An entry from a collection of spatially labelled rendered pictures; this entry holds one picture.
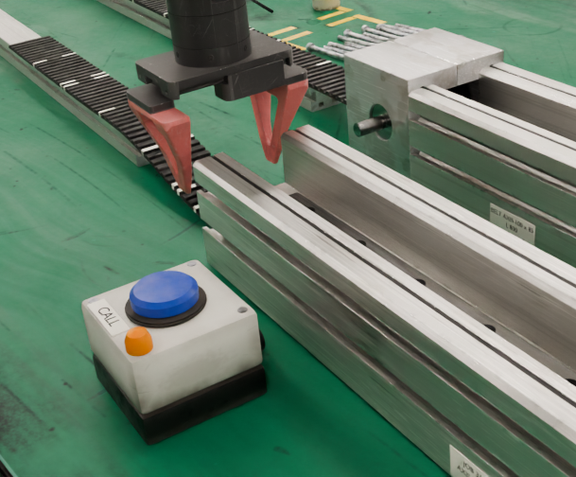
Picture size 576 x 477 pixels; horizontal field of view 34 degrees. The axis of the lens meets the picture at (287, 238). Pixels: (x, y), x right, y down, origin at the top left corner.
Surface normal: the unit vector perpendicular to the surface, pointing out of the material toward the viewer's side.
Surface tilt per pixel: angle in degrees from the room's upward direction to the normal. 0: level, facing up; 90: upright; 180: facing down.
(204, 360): 90
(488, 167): 90
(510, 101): 90
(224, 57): 90
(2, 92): 0
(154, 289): 3
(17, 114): 0
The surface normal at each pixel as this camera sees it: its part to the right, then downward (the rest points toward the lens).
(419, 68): -0.09, -0.87
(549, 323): -0.85, 0.32
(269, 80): 0.52, 0.38
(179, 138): 0.52, 0.67
